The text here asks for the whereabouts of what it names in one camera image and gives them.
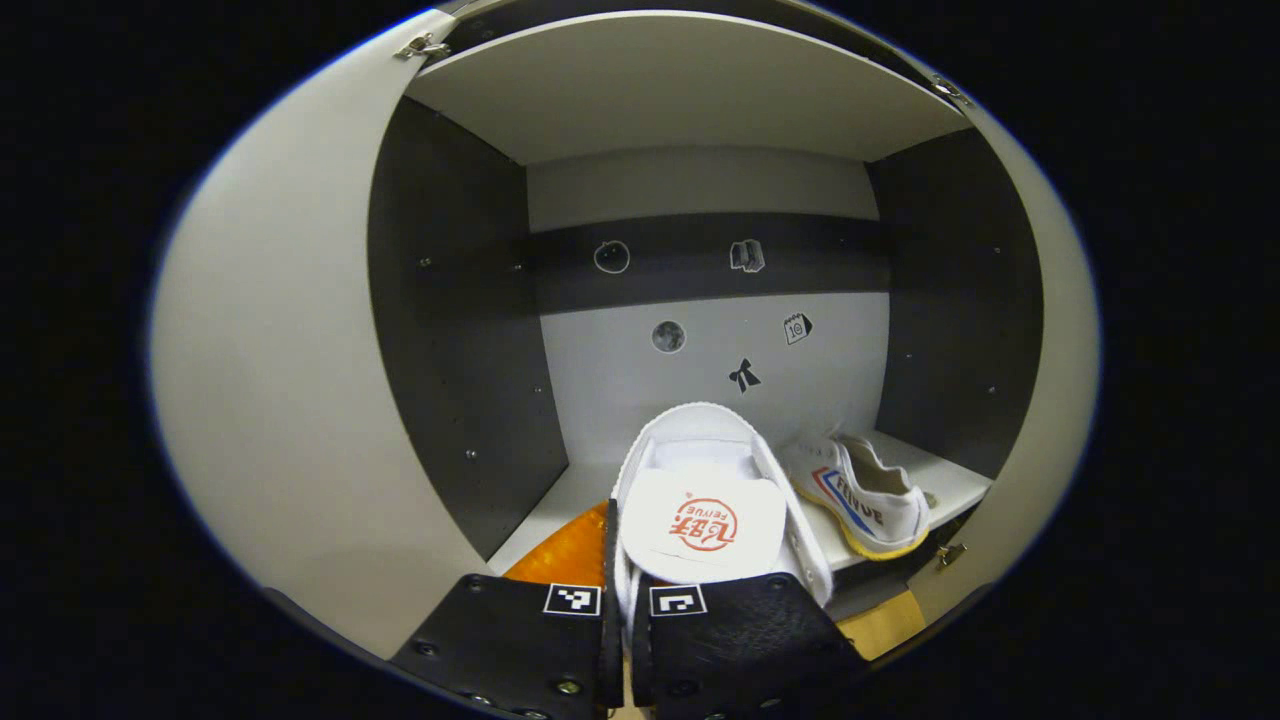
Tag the white canvas shoe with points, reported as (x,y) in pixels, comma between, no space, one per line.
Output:
(870,500)
(700,480)

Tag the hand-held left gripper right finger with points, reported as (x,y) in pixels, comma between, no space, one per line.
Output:
(730,640)

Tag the grey cabinet door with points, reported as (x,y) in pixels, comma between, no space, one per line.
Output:
(1055,400)
(290,400)

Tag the grey shoe cabinet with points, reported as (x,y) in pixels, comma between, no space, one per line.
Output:
(700,90)

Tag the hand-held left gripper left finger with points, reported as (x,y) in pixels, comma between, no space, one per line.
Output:
(510,640)

